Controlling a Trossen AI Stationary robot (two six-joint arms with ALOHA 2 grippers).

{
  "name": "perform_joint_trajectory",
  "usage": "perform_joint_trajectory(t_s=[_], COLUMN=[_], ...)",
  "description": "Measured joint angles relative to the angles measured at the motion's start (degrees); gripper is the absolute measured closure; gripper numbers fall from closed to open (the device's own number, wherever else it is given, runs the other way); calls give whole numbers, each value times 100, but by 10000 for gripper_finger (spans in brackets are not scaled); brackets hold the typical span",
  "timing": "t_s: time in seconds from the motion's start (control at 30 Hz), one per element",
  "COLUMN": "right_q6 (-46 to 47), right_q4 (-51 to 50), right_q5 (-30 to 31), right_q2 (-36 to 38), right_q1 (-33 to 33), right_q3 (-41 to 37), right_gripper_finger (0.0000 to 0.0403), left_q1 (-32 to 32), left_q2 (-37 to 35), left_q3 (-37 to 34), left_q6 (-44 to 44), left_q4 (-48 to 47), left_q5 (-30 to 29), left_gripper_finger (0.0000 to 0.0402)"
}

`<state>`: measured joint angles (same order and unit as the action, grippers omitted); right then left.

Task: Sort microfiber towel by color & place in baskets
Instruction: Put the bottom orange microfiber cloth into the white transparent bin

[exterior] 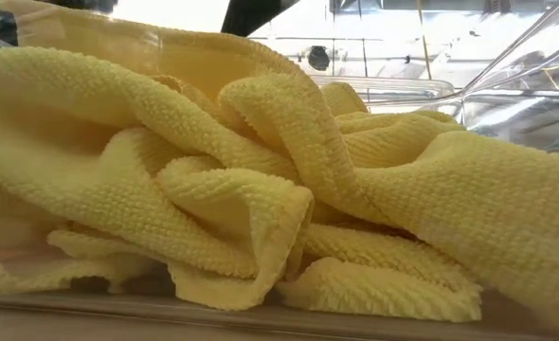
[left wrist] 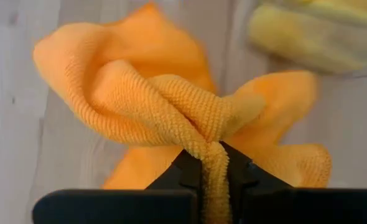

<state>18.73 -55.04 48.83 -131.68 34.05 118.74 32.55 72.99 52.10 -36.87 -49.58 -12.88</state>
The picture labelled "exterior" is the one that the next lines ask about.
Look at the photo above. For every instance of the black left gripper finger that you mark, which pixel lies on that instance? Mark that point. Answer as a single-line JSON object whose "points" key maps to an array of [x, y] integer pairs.
{"points": [[256, 16]]}

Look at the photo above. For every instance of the clear plastic bin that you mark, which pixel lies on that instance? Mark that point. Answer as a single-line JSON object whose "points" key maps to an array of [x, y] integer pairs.
{"points": [[521, 109], [260, 322], [402, 87]]}

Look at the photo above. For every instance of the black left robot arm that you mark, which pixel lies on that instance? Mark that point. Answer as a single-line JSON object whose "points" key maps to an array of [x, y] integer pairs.
{"points": [[85, 5]]}

